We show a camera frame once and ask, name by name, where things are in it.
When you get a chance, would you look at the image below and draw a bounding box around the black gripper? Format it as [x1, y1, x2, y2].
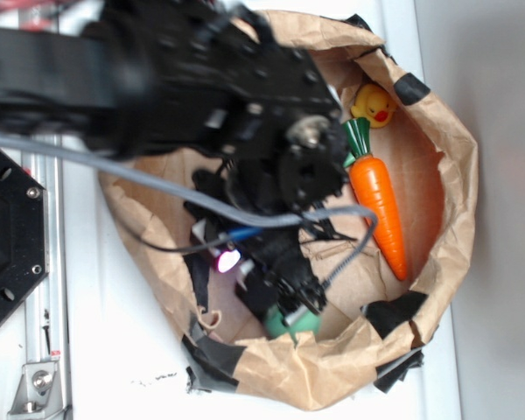
[191, 216, 327, 326]

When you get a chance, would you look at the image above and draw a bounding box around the green ball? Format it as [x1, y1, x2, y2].
[262, 305, 322, 342]

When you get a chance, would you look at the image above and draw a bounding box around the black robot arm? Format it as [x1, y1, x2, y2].
[0, 1, 347, 319]

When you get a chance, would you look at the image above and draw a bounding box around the brown paper bag bin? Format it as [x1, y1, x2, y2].
[100, 10, 478, 410]

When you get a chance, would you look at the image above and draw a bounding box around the orange toy carrot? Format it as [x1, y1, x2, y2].
[344, 117, 408, 281]

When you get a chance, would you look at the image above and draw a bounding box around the white tray board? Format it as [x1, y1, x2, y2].
[57, 0, 463, 420]

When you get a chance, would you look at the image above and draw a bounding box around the yellow rubber duck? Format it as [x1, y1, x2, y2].
[350, 83, 398, 129]

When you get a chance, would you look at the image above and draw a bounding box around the grey cable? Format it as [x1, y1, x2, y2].
[0, 133, 380, 292]

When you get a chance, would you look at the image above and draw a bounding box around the aluminium extrusion rail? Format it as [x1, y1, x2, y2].
[18, 151, 72, 419]

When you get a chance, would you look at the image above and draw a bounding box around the metal corner bracket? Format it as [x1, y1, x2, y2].
[7, 361, 64, 419]

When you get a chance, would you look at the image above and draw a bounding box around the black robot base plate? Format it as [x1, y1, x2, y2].
[0, 151, 47, 327]

